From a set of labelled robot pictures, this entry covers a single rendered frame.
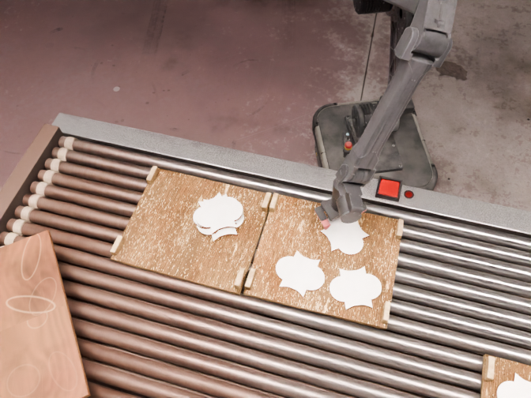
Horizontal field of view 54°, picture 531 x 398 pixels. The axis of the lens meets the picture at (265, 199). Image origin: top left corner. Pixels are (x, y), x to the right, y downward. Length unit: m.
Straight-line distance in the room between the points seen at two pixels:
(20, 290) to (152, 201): 0.46
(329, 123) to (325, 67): 0.70
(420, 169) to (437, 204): 0.92
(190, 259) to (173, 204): 0.21
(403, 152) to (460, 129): 0.58
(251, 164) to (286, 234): 0.30
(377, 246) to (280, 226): 0.30
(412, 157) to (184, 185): 1.33
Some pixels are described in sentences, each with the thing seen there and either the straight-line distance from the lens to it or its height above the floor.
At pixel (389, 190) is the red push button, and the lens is 1.71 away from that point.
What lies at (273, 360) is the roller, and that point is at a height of 0.92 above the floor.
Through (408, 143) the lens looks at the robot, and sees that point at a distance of 2.73.
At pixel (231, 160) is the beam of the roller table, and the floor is 0.91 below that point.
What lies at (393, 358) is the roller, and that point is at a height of 0.92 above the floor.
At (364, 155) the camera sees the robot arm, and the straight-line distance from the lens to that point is 1.35.
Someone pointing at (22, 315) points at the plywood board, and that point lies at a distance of 1.55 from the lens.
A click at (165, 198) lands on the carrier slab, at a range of 1.71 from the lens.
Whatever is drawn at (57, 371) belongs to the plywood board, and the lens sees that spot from 1.46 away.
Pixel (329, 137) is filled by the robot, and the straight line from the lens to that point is 2.70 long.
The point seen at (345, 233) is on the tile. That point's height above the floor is 0.94.
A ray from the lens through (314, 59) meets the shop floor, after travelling 3.43.
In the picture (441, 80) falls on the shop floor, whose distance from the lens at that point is 3.41.
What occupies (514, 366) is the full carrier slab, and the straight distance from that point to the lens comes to 1.57.
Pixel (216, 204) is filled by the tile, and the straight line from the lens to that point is 1.63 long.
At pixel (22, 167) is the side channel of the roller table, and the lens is 1.93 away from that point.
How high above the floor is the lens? 2.34
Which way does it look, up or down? 58 degrees down
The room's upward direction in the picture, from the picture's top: 4 degrees counter-clockwise
